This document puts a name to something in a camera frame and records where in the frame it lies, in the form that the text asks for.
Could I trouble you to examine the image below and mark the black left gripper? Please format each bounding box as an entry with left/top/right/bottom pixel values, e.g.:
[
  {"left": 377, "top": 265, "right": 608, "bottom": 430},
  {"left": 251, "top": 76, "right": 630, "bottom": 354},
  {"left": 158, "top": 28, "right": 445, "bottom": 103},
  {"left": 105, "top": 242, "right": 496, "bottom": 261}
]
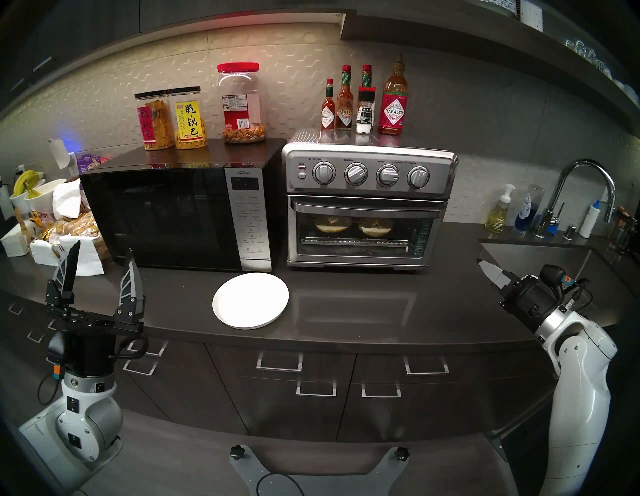
[{"left": 45, "top": 240, "right": 147, "bottom": 379}]

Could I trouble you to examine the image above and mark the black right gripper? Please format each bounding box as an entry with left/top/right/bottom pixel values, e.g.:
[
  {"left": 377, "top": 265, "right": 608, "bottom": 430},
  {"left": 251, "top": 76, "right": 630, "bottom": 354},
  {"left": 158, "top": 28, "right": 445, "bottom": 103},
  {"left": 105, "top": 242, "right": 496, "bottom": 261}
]
[{"left": 476, "top": 258, "right": 560, "bottom": 333}]

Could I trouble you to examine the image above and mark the dark crusted bagel half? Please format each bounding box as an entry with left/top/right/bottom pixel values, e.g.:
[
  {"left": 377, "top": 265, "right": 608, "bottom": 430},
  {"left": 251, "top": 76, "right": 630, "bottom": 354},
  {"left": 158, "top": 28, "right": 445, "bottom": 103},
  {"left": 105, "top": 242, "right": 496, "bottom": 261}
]
[{"left": 358, "top": 218, "right": 395, "bottom": 238}]

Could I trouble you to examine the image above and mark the round white plate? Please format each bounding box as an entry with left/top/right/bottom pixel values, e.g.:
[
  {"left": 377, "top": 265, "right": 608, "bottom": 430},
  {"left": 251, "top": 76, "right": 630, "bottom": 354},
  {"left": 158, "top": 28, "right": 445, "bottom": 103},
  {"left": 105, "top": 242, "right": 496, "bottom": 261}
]
[{"left": 212, "top": 272, "right": 290, "bottom": 331}]

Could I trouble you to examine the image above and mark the glass toaster oven door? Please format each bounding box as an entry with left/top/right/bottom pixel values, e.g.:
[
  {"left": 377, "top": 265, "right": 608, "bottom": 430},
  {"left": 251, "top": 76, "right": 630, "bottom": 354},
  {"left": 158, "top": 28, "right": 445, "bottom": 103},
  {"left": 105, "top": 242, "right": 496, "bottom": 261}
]
[{"left": 287, "top": 195, "right": 448, "bottom": 268}]

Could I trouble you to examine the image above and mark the pale crusted bagel half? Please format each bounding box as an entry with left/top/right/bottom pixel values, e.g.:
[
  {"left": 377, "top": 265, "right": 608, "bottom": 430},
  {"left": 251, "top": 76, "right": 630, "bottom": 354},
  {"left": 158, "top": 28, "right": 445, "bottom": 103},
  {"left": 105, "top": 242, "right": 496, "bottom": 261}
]
[{"left": 315, "top": 216, "right": 353, "bottom": 235}]

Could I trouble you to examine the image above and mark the black microwave oven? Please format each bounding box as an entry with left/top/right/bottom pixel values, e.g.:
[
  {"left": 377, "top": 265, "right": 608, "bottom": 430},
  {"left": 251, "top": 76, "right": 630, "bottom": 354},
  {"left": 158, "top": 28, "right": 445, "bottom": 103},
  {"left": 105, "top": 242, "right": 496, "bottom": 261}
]
[{"left": 79, "top": 138, "right": 287, "bottom": 273}]

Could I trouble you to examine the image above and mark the stainless steel toaster oven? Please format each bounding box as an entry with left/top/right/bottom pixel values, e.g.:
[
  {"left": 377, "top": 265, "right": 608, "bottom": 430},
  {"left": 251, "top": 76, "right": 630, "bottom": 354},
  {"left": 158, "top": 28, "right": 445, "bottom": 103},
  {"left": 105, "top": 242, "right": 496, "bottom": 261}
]
[{"left": 281, "top": 127, "right": 459, "bottom": 271}]

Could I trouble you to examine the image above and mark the silver oven control knob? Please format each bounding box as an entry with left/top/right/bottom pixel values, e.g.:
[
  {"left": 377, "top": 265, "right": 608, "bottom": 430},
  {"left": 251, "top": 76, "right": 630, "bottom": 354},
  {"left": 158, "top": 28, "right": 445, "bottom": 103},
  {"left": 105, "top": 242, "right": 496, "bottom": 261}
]
[
  {"left": 375, "top": 163, "right": 401, "bottom": 189},
  {"left": 406, "top": 165, "right": 432, "bottom": 190},
  {"left": 343, "top": 162, "right": 369, "bottom": 187},
  {"left": 311, "top": 160, "right": 337, "bottom": 186}
]

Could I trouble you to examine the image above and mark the large white paper bag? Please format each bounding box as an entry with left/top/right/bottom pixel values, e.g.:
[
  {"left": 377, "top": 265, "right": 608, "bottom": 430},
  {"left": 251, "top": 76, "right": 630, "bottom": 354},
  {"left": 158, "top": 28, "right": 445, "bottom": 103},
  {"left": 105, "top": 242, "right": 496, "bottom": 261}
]
[{"left": 60, "top": 234, "right": 106, "bottom": 277}]

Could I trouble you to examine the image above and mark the stainless steel sink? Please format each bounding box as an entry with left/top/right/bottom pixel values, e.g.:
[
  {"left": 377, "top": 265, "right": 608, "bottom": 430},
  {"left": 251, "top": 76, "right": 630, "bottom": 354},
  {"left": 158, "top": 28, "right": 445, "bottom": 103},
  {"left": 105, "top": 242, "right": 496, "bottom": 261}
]
[{"left": 479, "top": 240, "right": 636, "bottom": 331}]

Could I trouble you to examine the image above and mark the yellow liquid soap dispenser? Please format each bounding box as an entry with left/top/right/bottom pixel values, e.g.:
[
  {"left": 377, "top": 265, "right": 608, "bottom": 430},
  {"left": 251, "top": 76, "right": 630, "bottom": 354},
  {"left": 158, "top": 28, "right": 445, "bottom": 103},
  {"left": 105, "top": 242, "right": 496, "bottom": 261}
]
[{"left": 485, "top": 184, "right": 517, "bottom": 235}]

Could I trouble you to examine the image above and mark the blue dish soap bottle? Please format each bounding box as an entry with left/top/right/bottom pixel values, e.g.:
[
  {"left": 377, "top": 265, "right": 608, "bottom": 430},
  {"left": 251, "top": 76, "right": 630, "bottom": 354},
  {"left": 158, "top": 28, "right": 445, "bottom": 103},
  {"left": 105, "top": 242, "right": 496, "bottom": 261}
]
[{"left": 515, "top": 192, "right": 536, "bottom": 232}]

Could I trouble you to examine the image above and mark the chrome gooseneck faucet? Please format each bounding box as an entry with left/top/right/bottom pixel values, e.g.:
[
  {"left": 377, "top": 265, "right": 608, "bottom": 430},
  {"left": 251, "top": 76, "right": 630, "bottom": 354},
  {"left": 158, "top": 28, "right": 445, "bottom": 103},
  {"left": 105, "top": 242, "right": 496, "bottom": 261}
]
[{"left": 535, "top": 159, "right": 617, "bottom": 240}]

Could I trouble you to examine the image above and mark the small white paper bag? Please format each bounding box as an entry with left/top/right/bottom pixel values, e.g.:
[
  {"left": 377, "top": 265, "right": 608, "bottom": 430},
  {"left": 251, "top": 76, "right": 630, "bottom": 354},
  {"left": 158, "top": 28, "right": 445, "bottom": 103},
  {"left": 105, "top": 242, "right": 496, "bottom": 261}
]
[
  {"left": 1, "top": 223, "right": 31, "bottom": 257},
  {"left": 31, "top": 239, "right": 62, "bottom": 267}
]

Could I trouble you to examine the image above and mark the bagged bread loaf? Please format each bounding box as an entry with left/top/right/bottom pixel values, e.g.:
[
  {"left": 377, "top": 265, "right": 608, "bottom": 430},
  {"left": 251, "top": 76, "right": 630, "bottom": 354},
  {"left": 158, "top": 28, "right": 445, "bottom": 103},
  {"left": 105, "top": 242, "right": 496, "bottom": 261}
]
[{"left": 42, "top": 212, "right": 108, "bottom": 261}]

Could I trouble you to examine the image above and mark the white crumpled paper bag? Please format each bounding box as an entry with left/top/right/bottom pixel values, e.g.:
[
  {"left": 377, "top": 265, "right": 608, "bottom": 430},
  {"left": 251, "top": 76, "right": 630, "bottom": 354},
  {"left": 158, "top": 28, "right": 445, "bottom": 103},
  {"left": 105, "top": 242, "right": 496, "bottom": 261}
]
[{"left": 52, "top": 178, "right": 83, "bottom": 219}]

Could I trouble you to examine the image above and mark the white bottle blue cap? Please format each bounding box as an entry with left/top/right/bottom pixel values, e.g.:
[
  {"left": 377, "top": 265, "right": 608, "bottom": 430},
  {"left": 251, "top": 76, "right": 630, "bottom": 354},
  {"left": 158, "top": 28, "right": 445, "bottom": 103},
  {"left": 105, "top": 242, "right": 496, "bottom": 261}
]
[{"left": 580, "top": 200, "right": 603, "bottom": 240}]

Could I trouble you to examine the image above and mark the copper lidded jar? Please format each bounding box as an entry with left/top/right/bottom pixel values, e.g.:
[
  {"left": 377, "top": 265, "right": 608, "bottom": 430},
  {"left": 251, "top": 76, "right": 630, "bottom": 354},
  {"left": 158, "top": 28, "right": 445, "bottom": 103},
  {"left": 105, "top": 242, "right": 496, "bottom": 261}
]
[{"left": 611, "top": 207, "right": 631, "bottom": 251}]

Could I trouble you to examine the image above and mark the purple snack packet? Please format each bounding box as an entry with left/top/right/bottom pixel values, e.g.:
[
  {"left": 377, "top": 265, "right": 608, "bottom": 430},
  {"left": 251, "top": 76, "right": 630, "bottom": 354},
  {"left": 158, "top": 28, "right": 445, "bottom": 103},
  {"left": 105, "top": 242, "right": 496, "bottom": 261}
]
[{"left": 77, "top": 154, "right": 111, "bottom": 175}]

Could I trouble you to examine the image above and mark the yellow banana bunch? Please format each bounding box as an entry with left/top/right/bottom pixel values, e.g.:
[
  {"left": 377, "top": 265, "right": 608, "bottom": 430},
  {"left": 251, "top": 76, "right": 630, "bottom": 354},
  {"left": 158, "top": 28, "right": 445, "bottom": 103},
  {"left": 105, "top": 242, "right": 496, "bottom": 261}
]
[{"left": 12, "top": 169, "right": 45, "bottom": 197}]

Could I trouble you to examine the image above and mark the red label snack jar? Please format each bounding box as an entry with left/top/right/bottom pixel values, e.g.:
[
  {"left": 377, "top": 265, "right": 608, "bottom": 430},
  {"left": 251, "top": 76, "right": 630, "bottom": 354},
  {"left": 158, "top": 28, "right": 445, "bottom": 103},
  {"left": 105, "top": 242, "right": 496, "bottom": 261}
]
[{"left": 134, "top": 91, "right": 175, "bottom": 151}]

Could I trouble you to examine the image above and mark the large Tabasco sriracha bottle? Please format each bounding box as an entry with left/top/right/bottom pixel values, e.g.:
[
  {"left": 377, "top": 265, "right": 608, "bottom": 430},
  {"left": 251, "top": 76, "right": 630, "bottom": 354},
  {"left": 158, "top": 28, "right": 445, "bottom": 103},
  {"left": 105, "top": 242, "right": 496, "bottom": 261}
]
[{"left": 379, "top": 54, "right": 409, "bottom": 136}]

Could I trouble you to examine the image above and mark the yellow label snack jar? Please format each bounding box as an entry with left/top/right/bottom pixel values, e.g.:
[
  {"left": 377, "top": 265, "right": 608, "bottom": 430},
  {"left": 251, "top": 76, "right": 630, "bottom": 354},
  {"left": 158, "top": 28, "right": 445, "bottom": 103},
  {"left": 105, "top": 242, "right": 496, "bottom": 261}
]
[{"left": 167, "top": 86, "right": 208, "bottom": 150}]

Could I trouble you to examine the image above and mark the dark lower cabinet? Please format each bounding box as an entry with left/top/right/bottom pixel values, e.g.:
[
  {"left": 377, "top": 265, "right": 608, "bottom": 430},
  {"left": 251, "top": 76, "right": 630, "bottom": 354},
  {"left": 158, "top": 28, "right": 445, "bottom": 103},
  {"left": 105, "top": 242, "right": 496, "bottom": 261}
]
[{"left": 0, "top": 287, "right": 616, "bottom": 446}]

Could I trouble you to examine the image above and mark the medium Tabasco sauce bottle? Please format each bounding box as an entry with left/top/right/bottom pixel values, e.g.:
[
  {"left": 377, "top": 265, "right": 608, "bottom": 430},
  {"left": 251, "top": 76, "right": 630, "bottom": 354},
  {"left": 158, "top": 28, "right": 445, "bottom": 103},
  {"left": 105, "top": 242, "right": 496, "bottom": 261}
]
[{"left": 336, "top": 65, "right": 355, "bottom": 131}]

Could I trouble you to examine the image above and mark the small Tabasco sauce bottle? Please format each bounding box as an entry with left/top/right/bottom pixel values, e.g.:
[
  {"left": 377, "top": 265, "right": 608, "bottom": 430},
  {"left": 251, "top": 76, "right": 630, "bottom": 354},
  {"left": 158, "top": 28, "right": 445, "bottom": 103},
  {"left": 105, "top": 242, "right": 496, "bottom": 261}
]
[{"left": 321, "top": 78, "right": 337, "bottom": 132}]

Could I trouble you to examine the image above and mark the green neck Tabasco bottle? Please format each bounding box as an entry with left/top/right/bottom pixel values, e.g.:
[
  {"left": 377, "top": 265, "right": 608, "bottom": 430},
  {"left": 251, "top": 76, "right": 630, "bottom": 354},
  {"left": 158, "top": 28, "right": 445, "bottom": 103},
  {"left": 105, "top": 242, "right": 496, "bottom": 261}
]
[{"left": 360, "top": 64, "right": 375, "bottom": 126}]

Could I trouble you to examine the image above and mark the clear jar red lid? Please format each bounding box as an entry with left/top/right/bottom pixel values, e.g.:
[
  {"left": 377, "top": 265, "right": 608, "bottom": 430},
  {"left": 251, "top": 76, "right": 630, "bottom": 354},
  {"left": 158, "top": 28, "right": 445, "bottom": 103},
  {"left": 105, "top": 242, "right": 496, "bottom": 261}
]
[{"left": 217, "top": 62, "right": 267, "bottom": 144}]

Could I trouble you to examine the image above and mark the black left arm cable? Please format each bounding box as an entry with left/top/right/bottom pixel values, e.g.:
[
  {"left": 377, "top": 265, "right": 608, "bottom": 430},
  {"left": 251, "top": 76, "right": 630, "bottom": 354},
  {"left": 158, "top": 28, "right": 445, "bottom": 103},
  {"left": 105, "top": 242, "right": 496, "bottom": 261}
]
[{"left": 37, "top": 333, "right": 150, "bottom": 407}]

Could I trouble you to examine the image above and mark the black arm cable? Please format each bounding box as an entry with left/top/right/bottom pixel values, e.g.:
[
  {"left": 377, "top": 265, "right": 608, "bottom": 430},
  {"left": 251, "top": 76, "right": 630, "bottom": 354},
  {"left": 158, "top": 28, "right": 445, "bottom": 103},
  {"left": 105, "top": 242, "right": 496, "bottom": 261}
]
[
  {"left": 37, "top": 333, "right": 150, "bottom": 407},
  {"left": 560, "top": 279, "right": 594, "bottom": 313}
]

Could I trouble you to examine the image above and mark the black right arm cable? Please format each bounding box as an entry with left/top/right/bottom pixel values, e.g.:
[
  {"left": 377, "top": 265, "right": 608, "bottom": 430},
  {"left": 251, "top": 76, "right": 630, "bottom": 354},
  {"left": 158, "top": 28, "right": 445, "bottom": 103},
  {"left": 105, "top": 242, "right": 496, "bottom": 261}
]
[{"left": 560, "top": 279, "right": 594, "bottom": 313}]

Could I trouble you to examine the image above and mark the wire oven rack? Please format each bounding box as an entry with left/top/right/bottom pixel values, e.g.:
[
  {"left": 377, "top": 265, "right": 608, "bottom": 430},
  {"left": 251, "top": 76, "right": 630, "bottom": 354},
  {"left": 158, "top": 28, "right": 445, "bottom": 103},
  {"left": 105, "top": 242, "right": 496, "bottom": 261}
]
[{"left": 302, "top": 237, "right": 413, "bottom": 247}]

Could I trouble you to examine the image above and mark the white wall dispenser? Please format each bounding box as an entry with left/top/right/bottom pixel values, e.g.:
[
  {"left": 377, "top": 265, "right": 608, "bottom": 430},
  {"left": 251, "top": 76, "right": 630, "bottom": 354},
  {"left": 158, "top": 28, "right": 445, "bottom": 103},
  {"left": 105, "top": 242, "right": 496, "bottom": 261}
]
[{"left": 49, "top": 138, "right": 73, "bottom": 170}]

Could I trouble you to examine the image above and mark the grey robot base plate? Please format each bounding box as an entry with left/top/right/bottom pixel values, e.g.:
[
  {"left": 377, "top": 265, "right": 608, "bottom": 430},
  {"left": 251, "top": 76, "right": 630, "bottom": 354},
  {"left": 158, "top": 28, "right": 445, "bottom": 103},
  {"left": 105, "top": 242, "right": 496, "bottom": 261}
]
[{"left": 230, "top": 445, "right": 411, "bottom": 496}]

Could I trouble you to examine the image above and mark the black base cable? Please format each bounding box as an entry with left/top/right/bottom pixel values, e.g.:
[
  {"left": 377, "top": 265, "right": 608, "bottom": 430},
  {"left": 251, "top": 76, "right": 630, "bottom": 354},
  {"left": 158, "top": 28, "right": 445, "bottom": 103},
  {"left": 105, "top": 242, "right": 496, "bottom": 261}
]
[{"left": 256, "top": 472, "right": 303, "bottom": 496}]

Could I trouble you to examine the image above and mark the dark open wall shelf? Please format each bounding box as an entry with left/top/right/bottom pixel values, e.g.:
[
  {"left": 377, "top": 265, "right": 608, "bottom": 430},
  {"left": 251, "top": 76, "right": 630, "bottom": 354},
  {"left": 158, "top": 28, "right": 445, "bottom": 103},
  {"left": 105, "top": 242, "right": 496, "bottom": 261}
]
[{"left": 341, "top": 0, "right": 640, "bottom": 136}]

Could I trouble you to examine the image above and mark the dark upper wall cabinet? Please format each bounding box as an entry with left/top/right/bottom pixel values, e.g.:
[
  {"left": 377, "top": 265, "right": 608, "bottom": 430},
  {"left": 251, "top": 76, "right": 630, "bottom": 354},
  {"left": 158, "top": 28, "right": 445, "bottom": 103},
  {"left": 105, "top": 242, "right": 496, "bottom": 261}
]
[{"left": 0, "top": 0, "right": 358, "bottom": 111}]

